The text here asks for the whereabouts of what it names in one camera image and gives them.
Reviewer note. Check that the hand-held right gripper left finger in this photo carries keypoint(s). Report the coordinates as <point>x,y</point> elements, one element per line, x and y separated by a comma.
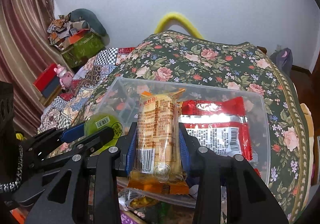
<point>131,149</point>

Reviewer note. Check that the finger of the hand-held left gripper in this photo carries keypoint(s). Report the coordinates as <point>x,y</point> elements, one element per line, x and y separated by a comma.
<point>73,132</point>
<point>100,137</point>

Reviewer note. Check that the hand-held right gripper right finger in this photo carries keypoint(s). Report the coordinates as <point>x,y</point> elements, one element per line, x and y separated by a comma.
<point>183,154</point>

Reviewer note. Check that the green jelly cup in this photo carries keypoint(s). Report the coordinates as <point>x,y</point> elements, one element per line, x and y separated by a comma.
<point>100,124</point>

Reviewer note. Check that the orange rice cracker packet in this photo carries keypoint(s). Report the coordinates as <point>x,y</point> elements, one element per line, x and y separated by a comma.
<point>155,126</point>

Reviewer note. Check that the red snack packet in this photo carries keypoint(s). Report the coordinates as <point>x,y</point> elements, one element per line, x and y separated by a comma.
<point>217,126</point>

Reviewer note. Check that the clear plastic storage box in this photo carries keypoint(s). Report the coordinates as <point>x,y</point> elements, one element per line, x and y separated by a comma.
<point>120,94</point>

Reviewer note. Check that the red box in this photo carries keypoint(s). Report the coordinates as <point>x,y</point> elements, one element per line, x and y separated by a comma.
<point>46,77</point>

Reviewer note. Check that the yellow green snack packet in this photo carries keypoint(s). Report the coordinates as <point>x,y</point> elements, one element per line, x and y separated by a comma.
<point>140,201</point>

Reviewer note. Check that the pink toy figure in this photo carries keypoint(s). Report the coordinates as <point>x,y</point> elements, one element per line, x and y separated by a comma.
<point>64,76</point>

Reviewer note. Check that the patchwork quilt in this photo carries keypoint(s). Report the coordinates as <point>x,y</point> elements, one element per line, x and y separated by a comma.
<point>87,73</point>

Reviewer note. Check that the pink snack packet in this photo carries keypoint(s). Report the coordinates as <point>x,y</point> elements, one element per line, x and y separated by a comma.
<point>130,217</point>

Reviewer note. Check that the striped brown curtain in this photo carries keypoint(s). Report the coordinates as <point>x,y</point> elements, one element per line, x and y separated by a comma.
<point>25,38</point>

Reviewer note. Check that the green patterned box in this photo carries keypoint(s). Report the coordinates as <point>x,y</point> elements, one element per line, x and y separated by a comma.
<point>83,50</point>

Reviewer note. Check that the floral blanket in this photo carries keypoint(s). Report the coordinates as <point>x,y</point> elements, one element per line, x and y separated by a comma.
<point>212,63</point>

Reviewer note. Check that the orange box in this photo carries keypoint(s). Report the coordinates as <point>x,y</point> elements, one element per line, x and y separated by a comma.
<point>78,36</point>

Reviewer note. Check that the patterned cloth heap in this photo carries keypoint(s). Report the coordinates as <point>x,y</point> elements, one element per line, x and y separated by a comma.
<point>58,28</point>

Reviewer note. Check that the grey bolster pillow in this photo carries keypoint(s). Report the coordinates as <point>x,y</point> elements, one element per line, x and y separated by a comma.
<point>87,18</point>

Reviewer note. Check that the dark backpack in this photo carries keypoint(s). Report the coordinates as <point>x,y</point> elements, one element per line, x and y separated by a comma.
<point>282,61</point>

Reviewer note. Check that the yellow foam tube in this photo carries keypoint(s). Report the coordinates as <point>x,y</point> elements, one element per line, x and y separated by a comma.
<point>172,16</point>

